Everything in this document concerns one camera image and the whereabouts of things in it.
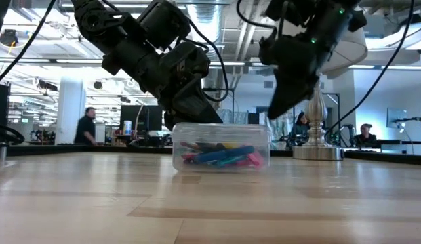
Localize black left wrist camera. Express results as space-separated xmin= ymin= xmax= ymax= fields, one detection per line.
xmin=161 ymin=41 xmax=212 ymax=82

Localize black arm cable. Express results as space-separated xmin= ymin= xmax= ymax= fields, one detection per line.
xmin=0 ymin=0 xmax=58 ymax=82
xmin=327 ymin=0 xmax=416 ymax=134

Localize black monitor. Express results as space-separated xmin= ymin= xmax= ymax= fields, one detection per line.
xmin=119 ymin=104 xmax=163 ymax=147

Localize blue handled scissors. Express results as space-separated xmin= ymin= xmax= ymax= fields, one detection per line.
xmin=193 ymin=145 xmax=256 ymax=163

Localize white shade table lamp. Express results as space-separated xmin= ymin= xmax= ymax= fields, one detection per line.
xmin=291 ymin=26 xmax=369 ymax=161

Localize white column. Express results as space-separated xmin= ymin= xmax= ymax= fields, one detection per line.
xmin=55 ymin=67 xmax=88 ymax=146

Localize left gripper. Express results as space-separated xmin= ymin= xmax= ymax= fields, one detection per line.
xmin=102 ymin=47 xmax=224 ymax=131

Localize clear plastic sheet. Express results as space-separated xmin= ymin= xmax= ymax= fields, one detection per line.
xmin=270 ymin=115 xmax=293 ymax=150

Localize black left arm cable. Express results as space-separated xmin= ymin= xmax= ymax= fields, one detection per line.
xmin=0 ymin=0 xmax=58 ymax=82

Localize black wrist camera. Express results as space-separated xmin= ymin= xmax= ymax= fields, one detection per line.
xmin=258 ymin=33 xmax=281 ymax=66
xmin=161 ymin=41 xmax=212 ymax=82

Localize white cabinet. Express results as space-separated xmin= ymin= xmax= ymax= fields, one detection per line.
xmin=94 ymin=124 xmax=106 ymax=144

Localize black right camera cable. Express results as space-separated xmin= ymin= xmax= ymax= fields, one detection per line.
xmin=236 ymin=0 xmax=279 ymax=39

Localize person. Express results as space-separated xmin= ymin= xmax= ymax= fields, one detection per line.
xmin=73 ymin=106 xmax=98 ymax=146
xmin=290 ymin=110 xmax=313 ymax=145
xmin=353 ymin=123 xmax=378 ymax=146

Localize thick black cable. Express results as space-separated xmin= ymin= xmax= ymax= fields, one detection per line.
xmin=0 ymin=123 xmax=25 ymax=146

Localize black tripod equipment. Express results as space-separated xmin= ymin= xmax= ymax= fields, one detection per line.
xmin=332 ymin=123 xmax=355 ymax=147

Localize clear plastic supply box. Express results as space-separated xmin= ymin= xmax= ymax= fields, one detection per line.
xmin=172 ymin=122 xmax=272 ymax=173

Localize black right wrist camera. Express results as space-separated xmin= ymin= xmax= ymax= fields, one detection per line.
xmin=258 ymin=33 xmax=281 ymax=66

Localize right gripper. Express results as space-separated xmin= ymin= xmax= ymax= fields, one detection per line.
xmin=267 ymin=35 xmax=328 ymax=120

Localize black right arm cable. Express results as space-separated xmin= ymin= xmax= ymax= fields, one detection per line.
xmin=327 ymin=0 xmax=416 ymax=134

